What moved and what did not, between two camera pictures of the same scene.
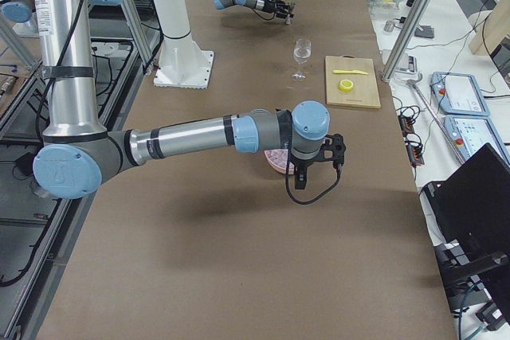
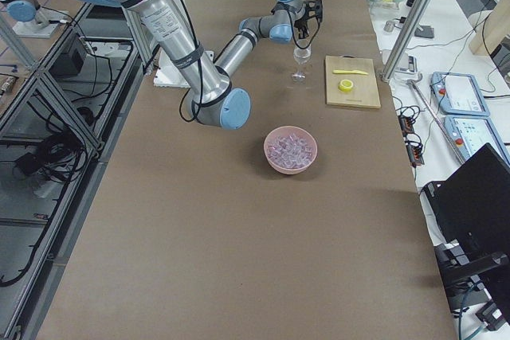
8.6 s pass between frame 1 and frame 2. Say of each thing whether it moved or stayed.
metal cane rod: stayed
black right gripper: moved
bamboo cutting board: stayed
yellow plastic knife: stayed
